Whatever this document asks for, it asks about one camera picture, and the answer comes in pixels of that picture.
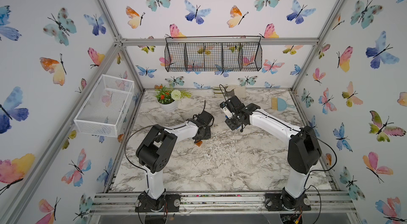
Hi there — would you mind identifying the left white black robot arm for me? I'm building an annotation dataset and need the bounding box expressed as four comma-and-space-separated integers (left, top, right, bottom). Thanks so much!
136, 111, 214, 200

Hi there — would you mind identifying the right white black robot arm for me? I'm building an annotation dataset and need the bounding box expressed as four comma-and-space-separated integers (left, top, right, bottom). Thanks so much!
219, 96, 321, 210

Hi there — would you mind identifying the blue dustpan brush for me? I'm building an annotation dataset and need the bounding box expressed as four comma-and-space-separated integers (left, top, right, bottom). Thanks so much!
271, 97, 296, 112

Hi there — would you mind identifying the potted flower plant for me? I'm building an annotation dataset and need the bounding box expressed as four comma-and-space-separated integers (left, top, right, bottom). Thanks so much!
154, 85, 192, 113

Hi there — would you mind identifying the black wire wall basket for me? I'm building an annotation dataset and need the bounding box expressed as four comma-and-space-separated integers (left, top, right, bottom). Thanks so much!
162, 36, 263, 72

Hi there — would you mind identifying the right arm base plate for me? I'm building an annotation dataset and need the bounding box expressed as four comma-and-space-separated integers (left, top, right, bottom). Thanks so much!
265, 191, 311, 212

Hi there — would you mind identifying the white mesh wall basket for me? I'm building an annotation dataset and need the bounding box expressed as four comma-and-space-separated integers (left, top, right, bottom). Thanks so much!
74, 74, 135, 137

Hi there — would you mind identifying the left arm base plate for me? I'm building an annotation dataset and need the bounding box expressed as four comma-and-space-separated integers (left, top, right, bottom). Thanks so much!
135, 192, 181, 213

